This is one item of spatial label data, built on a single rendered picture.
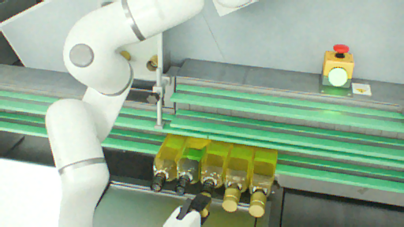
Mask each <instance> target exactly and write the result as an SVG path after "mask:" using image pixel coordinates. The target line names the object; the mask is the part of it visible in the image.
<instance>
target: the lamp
mask: <svg viewBox="0 0 404 227"><path fill-rule="evenodd" d="M328 78H329V80H330V82H331V84H333V85H336V86H340V85H343V84H344V83H345V82H346V81H347V71H346V70H345V69H344V68H342V67H338V66H337V67H334V68H333V69H331V71H330V72H329V73H328Z"/></svg>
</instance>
